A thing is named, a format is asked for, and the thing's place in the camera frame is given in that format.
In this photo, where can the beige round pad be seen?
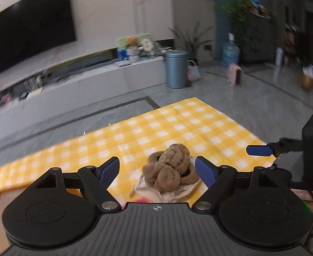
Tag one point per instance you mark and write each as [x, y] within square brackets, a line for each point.
[148, 193]

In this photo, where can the trailing pothos plant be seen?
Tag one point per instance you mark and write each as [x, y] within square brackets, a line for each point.
[240, 13]

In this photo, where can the gold waste basket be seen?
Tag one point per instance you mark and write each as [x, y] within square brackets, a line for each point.
[307, 78]

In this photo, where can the brown plush scrunchie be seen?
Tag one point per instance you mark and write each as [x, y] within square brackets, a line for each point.
[170, 169]

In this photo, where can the green illustrated poster board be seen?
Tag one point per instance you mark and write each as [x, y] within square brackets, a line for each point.
[124, 53]

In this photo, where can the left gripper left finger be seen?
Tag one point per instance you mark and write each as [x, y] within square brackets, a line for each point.
[95, 182]

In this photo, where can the red Wonderlab box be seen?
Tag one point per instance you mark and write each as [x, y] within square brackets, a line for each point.
[141, 200]

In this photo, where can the white marble tv console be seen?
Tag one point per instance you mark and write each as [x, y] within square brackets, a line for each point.
[90, 87]

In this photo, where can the pastel woven basket bag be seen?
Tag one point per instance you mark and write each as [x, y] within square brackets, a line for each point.
[193, 71]

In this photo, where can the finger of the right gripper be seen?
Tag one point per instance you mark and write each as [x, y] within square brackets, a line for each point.
[262, 150]

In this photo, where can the teddy bear figurine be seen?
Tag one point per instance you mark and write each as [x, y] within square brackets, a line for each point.
[132, 42]

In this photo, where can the dark cabinet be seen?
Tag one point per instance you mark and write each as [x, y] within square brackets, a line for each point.
[262, 41]

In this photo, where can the black wall television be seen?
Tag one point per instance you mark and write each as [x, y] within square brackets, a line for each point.
[30, 27]

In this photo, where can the yellow checkered tablecloth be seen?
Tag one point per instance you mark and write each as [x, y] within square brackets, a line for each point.
[204, 130]

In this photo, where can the blue metal trash can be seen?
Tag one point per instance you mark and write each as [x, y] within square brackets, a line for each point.
[176, 68]

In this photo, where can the snake plant in pot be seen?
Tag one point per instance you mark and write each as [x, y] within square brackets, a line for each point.
[192, 42]

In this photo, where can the pink space heater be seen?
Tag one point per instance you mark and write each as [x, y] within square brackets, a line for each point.
[234, 74]

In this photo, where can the blue water jug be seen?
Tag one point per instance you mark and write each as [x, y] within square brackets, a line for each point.
[230, 53]

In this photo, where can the round paper fan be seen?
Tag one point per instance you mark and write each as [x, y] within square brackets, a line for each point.
[147, 45]

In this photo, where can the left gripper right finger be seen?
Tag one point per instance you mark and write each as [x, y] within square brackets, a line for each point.
[218, 180]

